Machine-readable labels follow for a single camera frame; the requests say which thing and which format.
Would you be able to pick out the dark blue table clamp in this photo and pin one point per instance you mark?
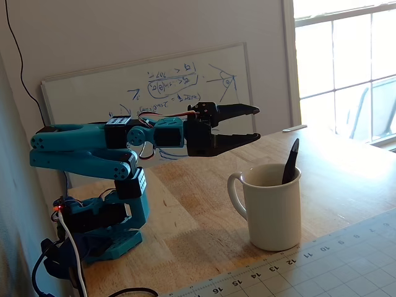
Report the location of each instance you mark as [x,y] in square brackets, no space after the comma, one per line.
[89,244]

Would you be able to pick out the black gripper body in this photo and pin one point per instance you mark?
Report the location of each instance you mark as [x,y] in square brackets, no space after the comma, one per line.
[198,136]

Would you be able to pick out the white framed window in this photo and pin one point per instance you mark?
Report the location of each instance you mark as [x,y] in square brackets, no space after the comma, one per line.
[290,62]

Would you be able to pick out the dark ballpoint pen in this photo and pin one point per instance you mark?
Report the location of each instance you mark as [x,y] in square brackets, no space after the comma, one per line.
[292,157]

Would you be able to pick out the outdoor patio chair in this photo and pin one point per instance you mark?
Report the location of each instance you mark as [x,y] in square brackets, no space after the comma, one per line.
[383,105]

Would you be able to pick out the grey gridded cutting mat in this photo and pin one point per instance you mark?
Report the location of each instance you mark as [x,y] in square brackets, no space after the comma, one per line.
[340,272]

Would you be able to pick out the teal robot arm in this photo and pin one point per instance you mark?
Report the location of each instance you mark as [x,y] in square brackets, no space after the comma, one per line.
[77,130]

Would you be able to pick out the whiteboard with blue writing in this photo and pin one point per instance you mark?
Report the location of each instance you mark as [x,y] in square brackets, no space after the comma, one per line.
[92,92]

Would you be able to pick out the white ceramic mug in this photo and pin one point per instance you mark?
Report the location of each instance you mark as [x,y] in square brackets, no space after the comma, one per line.
[272,213]

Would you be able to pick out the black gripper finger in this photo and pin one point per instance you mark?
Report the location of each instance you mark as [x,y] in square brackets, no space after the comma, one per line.
[235,111]
[232,142]

